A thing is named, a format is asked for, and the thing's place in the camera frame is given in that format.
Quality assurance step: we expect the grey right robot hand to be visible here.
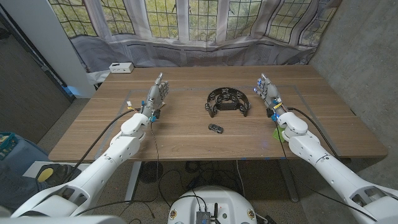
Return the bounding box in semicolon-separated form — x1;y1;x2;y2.
253;72;285;116

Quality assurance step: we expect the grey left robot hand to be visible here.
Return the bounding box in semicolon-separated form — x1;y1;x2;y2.
140;72;170;117

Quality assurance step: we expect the black half-moon tambourine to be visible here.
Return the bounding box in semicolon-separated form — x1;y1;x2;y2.
205;86;251;118

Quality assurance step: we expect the green block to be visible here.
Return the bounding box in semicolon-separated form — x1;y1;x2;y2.
272;126;285;144

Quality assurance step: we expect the white power strip box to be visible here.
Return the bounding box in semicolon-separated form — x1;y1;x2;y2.
108;62;135;74

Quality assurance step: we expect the round black floor fan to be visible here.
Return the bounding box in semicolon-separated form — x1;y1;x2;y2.
139;161;164;184

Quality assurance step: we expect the printed window backdrop cloth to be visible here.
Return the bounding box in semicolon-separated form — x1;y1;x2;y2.
48;0;343;85

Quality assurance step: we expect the white table leg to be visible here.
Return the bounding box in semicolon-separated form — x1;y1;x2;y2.
124;161;143;203

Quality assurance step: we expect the grey table leg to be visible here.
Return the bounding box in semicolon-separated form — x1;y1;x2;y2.
277;159;300;203

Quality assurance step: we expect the yellow black foot pedal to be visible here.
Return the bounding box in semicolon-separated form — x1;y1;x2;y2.
57;164;82;185
35;164;63;187

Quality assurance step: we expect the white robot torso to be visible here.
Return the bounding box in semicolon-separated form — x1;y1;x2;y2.
167;185;258;224

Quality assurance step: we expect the grey electronics box on torso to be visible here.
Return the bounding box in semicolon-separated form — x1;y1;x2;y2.
195;210;211;224

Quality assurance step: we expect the blue fabric seat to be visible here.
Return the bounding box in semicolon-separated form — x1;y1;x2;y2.
0;134;50;184

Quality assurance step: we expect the white pedal platform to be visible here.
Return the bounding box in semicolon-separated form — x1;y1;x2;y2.
22;161;91;187

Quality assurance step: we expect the teal plastic basket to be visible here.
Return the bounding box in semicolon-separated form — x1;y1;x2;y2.
0;132;19;161

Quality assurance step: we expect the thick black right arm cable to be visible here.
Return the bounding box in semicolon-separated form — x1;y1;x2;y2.
287;107;340;157

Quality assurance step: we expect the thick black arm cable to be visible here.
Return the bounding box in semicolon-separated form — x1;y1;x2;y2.
62;107;141;185
287;107;340;157

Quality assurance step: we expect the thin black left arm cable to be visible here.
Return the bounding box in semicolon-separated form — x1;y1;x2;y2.
74;120;160;218

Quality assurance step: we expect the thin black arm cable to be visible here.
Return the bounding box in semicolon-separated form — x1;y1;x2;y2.
273;119;379;222
74;120;160;218

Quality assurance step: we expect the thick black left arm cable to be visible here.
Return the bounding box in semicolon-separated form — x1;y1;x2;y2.
62;107;141;185

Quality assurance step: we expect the black floor cable bundle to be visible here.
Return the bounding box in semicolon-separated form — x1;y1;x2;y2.
158;160;240;208

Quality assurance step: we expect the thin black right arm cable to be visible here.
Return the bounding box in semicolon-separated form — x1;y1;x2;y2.
273;119;379;222

